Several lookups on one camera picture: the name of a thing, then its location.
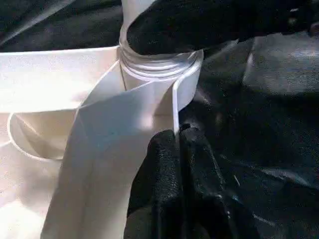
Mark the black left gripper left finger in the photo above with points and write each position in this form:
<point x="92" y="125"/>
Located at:
<point x="157" y="189"/>

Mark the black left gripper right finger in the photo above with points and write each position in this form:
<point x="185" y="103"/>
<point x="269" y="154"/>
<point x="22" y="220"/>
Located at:
<point x="211" y="199"/>

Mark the white plastic table top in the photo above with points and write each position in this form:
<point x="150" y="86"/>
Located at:
<point x="74" y="137"/>

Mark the black plastic mat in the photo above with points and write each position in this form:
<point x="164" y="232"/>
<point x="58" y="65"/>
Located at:
<point x="261" y="112"/>

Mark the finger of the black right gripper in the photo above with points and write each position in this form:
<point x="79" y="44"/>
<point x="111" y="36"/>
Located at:
<point x="199" y="25"/>

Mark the white plastic table leg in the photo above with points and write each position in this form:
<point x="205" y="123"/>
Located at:
<point x="149" y="62"/>

